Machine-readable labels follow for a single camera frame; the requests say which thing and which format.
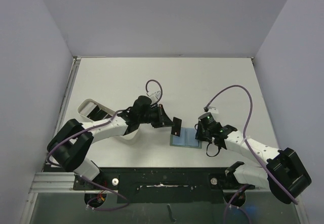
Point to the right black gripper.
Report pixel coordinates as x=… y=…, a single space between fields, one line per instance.
x=200 y=134

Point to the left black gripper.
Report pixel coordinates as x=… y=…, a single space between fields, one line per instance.
x=162 y=119

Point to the green card holder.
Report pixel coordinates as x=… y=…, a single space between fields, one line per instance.
x=191 y=141

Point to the blue credit card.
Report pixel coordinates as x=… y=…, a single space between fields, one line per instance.
x=179 y=141

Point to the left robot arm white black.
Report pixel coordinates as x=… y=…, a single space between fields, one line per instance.
x=69 y=147

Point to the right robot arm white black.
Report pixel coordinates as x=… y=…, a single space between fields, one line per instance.
x=280 y=171

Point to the black card stack in tray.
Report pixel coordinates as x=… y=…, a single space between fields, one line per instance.
x=97 y=114

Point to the white oblong tray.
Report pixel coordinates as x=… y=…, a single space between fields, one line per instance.
x=128 y=139

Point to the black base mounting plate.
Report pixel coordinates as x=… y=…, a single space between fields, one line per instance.
x=168 y=185

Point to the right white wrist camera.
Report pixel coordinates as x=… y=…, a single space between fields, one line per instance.
x=211 y=109

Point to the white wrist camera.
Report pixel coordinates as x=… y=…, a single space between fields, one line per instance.
x=154 y=96
x=211 y=109

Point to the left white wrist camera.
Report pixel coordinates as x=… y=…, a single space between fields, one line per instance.
x=154 y=96

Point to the aluminium left side rail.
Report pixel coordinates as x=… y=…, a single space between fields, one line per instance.
x=67 y=93

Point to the aluminium rail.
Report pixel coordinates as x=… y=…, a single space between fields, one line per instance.
x=52 y=182
x=67 y=93

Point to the aluminium front rail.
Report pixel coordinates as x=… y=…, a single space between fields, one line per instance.
x=52 y=182

